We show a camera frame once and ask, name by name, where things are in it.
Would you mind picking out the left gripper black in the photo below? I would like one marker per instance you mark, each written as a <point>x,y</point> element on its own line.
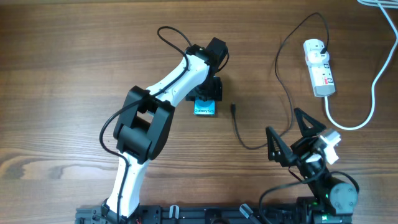
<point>216,94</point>

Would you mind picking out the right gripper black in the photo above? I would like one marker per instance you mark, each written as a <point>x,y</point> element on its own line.
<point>298,149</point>

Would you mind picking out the turquoise screen smartphone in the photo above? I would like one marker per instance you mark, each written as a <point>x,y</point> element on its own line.
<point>204,108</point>

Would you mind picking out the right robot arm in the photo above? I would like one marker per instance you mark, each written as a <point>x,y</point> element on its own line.
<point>333,200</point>

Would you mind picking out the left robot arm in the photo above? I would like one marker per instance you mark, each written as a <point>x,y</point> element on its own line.
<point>144,122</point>

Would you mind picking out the white charger plug adapter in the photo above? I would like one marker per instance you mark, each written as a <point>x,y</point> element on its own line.
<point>316,58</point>

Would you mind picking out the white power strip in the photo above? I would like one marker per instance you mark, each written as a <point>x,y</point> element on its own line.
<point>321,78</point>

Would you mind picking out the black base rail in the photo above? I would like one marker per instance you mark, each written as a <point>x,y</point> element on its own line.
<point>214,214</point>

